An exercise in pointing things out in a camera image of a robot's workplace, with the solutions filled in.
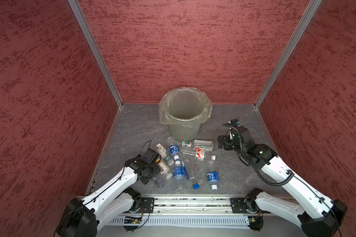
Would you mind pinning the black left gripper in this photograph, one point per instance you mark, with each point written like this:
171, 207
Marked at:
155, 171

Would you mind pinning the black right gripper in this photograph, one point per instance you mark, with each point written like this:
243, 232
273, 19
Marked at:
226, 138

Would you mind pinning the red white label bottle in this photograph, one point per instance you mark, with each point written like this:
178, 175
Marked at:
198, 154

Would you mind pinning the blue cap clear bottle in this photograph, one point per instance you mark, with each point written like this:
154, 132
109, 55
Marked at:
191, 173

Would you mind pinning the small blue label bottle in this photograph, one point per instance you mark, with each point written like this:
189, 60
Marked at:
213, 179

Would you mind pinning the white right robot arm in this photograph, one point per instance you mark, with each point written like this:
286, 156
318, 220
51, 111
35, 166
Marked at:
314, 213

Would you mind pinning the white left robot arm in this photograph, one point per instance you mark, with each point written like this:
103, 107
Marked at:
87, 216

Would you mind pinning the blue label bottle near bin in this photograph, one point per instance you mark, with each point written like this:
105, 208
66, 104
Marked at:
174, 148

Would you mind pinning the grey mesh waste bin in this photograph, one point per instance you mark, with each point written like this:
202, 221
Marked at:
185, 124

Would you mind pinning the clear plastic bin liner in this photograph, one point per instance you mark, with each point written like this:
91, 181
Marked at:
185, 106

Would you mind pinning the yellow label tea bottle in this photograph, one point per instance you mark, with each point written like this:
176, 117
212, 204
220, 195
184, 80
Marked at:
165, 170

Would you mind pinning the crane label clear bottle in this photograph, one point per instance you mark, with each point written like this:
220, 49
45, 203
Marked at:
161, 150

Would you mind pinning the Pocari Sweat blue bottle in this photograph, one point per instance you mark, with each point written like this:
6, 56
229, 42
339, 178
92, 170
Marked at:
179, 175

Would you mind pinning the green band square bottle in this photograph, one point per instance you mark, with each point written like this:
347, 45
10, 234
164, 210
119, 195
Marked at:
207, 145

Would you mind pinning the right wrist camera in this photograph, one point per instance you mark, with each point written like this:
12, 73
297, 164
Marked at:
235, 122

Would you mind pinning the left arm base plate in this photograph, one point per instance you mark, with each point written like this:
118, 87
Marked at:
143, 204

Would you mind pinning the white perforated cable duct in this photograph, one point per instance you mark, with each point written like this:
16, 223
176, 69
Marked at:
183, 221

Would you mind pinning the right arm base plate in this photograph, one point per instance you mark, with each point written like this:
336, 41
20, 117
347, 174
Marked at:
242, 205

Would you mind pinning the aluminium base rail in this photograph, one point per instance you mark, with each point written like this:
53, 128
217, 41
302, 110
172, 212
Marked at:
188, 205

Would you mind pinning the right aluminium corner post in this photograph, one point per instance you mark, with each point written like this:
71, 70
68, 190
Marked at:
294, 39

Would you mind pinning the aluminium corner post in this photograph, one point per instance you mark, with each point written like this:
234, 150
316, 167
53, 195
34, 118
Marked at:
79, 15
294, 39

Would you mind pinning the left aluminium corner post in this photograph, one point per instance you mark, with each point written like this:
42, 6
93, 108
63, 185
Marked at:
79, 15

